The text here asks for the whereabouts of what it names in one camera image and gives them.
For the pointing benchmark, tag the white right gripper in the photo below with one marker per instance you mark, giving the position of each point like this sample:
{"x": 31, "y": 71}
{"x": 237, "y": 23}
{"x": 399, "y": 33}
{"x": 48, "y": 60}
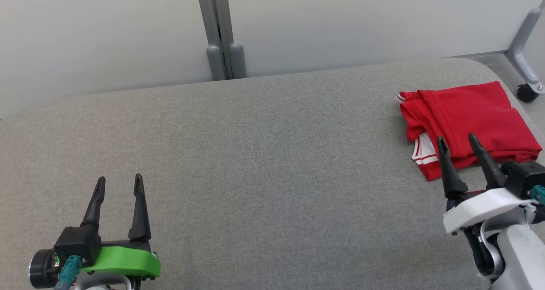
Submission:
{"x": 481, "y": 207}

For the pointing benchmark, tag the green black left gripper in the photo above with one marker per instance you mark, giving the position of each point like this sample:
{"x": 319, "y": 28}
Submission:
{"x": 127, "y": 262}

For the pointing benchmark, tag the red basketball jersey white trim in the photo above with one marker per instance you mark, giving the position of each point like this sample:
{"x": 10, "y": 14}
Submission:
{"x": 468, "y": 115}

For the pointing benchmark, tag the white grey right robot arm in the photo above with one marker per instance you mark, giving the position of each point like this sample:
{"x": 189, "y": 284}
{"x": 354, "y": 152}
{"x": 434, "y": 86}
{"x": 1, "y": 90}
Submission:
{"x": 519, "y": 256}

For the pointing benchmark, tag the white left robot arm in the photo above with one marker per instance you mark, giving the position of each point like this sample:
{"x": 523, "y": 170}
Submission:
{"x": 98, "y": 283}

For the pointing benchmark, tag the black caster wheel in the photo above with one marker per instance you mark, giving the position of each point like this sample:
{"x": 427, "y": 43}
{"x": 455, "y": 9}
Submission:
{"x": 527, "y": 93}

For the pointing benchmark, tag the grey partition support leg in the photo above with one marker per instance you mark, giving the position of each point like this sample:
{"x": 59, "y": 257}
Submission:
{"x": 521, "y": 47}

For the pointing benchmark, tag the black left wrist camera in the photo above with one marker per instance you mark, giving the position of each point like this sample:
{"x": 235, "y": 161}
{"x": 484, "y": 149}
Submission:
{"x": 76, "y": 243}

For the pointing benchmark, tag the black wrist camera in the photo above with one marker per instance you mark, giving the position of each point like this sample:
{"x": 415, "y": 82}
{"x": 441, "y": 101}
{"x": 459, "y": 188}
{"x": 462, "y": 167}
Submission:
{"x": 526, "y": 177}
{"x": 76, "y": 243}

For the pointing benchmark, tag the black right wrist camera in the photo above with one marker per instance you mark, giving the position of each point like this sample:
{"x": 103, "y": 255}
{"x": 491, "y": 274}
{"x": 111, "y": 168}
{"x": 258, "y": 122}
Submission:
{"x": 526, "y": 177}

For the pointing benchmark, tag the grey double partition post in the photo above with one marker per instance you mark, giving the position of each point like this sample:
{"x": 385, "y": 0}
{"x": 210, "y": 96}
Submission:
{"x": 213, "y": 26}

